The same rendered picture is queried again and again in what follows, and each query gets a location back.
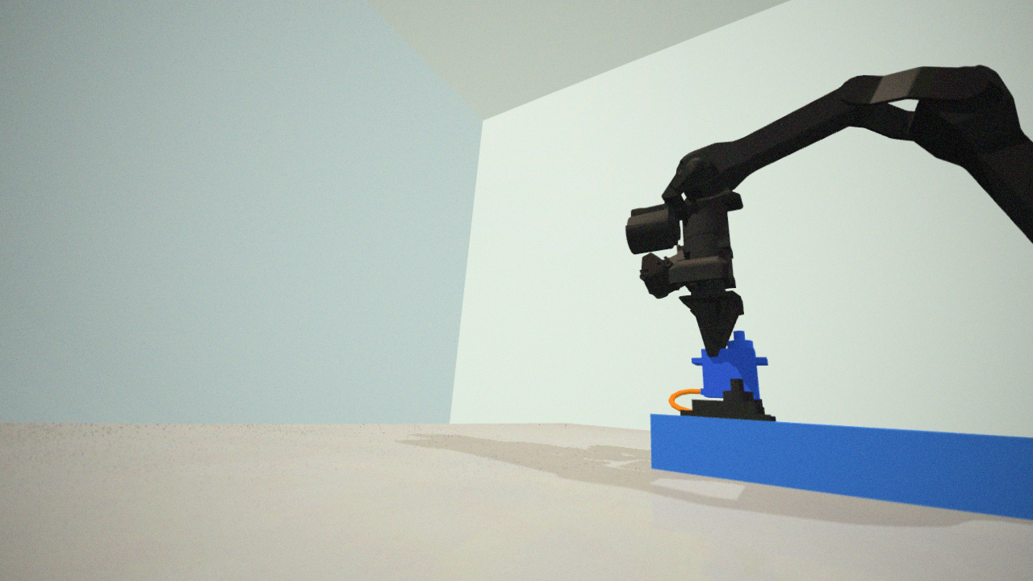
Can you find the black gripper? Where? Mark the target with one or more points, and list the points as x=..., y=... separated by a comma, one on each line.
x=707, y=272

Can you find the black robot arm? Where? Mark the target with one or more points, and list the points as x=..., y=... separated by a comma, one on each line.
x=965, y=115

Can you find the blue flat panel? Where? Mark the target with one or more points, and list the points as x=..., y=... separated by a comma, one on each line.
x=735, y=439

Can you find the blue micro servo with orange cable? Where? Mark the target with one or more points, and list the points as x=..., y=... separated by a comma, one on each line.
x=737, y=361

